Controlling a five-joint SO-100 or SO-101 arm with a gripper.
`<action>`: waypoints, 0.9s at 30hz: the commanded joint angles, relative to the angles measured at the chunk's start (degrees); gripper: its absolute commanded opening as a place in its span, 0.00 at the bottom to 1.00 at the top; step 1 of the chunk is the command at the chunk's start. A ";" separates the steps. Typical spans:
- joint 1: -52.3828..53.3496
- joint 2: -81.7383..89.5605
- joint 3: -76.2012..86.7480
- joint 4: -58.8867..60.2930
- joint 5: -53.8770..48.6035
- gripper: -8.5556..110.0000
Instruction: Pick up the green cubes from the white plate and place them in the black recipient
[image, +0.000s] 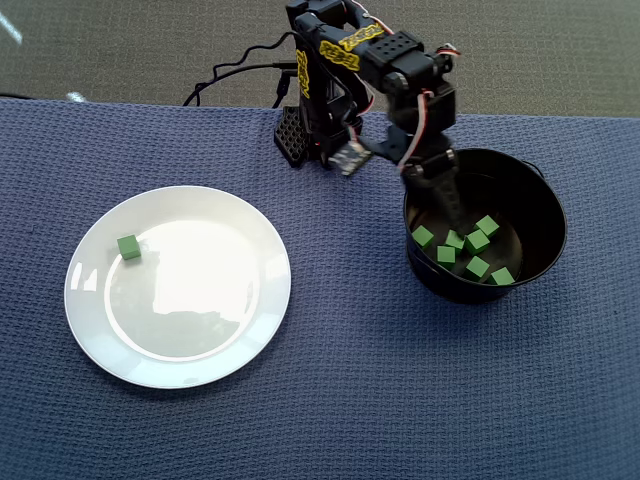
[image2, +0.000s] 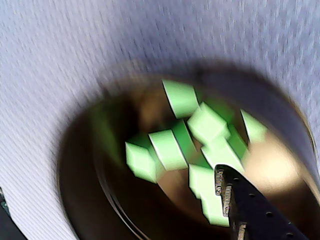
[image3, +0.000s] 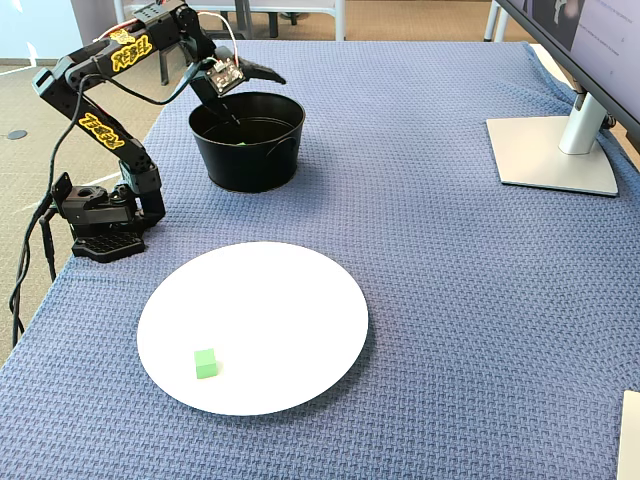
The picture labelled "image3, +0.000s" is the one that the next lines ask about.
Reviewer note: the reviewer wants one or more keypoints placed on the small wrist camera board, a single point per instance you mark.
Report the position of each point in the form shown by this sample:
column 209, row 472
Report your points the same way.
column 226, row 75

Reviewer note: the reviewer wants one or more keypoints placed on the silver computer monitor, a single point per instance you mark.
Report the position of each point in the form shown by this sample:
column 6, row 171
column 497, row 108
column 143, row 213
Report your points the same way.
column 550, row 155

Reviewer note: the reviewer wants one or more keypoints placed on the white metal desk leg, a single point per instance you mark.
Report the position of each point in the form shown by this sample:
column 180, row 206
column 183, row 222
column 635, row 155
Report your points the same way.
column 492, row 22

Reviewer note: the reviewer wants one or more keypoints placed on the blue woven tablecloth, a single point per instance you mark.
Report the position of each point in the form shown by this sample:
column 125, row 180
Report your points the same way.
column 425, row 250

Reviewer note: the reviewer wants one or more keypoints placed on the black metal stool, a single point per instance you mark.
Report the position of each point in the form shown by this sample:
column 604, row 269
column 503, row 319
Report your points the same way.
column 164, row 65

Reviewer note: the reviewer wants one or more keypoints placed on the white metal table frame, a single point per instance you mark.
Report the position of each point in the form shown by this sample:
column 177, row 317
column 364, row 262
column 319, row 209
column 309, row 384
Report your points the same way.
column 340, row 25

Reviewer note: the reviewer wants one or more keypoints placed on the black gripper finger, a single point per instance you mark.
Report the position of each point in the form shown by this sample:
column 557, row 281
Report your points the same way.
column 215, row 102
column 262, row 72

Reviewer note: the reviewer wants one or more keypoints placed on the white flat board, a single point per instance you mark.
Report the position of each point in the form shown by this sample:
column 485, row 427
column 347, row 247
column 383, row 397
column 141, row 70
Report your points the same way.
column 631, row 440

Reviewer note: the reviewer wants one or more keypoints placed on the white round plate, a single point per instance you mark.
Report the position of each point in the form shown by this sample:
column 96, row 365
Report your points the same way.
column 280, row 320

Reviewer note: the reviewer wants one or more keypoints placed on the black metal bucket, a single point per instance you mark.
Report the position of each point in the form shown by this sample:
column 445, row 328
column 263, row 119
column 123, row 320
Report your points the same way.
column 260, row 165

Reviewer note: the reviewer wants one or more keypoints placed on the round dark floor cover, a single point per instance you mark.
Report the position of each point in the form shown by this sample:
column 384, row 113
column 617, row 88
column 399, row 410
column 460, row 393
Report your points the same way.
column 19, row 134

